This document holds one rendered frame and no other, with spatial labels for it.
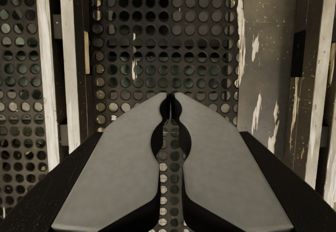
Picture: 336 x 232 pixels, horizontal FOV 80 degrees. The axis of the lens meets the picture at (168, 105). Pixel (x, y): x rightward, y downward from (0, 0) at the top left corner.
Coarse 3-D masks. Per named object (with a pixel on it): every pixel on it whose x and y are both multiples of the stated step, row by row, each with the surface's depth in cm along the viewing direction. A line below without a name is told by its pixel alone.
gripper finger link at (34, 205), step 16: (80, 144) 8; (64, 160) 7; (80, 160) 7; (48, 176) 7; (64, 176) 7; (32, 192) 6; (48, 192) 6; (64, 192) 6; (16, 208) 6; (32, 208) 6; (48, 208) 6; (0, 224) 5; (16, 224) 5; (32, 224) 5; (48, 224) 5
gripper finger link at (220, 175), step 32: (192, 128) 8; (224, 128) 8; (192, 160) 7; (224, 160) 7; (192, 192) 6; (224, 192) 6; (256, 192) 6; (192, 224) 6; (224, 224) 5; (256, 224) 5; (288, 224) 5
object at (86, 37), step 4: (84, 32) 38; (84, 36) 38; (84, 40) 38; (84, 44) 38; (84, 48) 38; (88, 52) 40; (88, 56) 40; (88, 60) 40; (88, 64) 40; (88, 68) 40; (88, 72) 40
